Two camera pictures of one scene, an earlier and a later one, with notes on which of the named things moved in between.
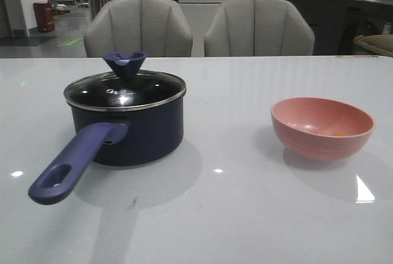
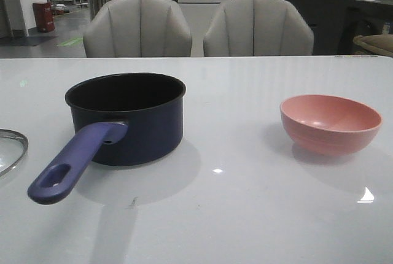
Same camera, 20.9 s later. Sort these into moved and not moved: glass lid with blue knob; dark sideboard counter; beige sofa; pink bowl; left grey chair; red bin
Moved: pink bowl; glass lid with blue knob
Not moved: red bin; dark sideboard counter; beige sofa; left grey chair
